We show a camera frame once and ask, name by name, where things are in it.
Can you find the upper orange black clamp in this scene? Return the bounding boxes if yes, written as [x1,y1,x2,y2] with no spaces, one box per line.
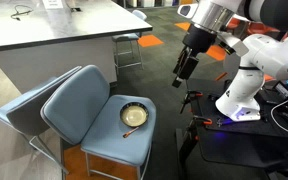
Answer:
[180,90,203,113]

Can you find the white cable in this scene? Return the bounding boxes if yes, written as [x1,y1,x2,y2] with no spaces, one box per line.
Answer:
[269,93,288,142]

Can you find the orange black clamp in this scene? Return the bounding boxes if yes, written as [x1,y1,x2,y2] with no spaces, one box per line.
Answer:
[180,90,203,113]
[186,115,213,141]

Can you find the blue chair front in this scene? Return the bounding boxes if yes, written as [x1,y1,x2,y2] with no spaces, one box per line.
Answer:
[40,65,157,180]

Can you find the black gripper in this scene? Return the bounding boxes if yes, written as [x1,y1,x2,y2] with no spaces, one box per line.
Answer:
[172,24,216,88]

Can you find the black rimmed cream bowl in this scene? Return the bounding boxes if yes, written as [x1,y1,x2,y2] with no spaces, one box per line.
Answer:
[120,102,149,127]

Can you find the blue chair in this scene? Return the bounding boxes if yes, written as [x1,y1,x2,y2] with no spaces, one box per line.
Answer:
[0,66,81,174]
[40,65,157,180]

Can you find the lower orange black clamp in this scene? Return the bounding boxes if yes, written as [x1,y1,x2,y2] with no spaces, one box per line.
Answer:
[186,115,213,141]

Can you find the grey counter table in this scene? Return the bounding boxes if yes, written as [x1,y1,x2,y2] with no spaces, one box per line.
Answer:
[0,0,152,92]

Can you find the white paper sign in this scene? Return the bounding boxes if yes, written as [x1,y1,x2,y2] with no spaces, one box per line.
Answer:
[42,0,63,9]

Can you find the blue chair behind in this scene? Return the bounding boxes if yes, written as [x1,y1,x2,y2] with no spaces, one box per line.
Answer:
[0,66,81,174]

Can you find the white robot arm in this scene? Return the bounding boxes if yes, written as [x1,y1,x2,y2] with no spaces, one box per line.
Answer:
[173,0,288,122]

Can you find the black cable on counter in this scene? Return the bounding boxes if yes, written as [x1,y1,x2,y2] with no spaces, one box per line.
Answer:
[10,4,34,22]

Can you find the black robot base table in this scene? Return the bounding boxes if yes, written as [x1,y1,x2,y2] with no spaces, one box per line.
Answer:
[176,79,288,178]

